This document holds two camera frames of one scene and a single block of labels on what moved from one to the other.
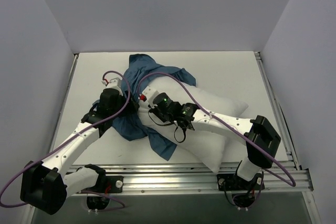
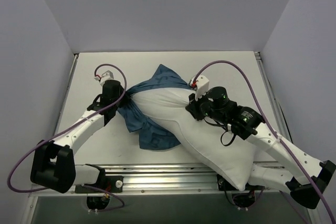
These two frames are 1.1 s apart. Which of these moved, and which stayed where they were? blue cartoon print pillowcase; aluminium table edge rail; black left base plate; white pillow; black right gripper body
Moved: white pillow; blue cartoon print pillowcase; black right gripper body
Stayed: aluminium table edge rail; black left base plate
